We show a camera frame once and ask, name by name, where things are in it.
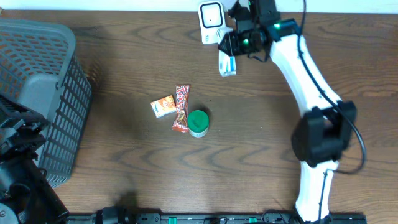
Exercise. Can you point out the white blue medicine box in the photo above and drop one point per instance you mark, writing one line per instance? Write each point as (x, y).
(226, 63)

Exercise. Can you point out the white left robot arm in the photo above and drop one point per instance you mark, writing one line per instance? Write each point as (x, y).
(26, 196)

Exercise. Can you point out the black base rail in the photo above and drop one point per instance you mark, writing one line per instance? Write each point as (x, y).
(122, 215)

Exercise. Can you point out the small orange snack packet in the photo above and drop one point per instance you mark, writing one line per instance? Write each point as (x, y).
(163, 106)

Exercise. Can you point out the green lid white jar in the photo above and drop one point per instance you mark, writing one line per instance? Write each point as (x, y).
(198, 123)

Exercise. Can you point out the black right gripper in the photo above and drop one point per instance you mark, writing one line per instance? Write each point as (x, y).
(232, 44)

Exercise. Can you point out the white barcode scanner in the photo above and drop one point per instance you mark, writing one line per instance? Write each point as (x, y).
(212, 22)

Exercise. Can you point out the grey plastic basket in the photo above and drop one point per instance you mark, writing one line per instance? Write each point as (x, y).
(39, 70)

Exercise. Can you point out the orange chocolate bar wrapper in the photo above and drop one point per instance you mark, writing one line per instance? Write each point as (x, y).
(182, 95)

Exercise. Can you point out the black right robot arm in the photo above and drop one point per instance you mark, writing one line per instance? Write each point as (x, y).
(325, 126)

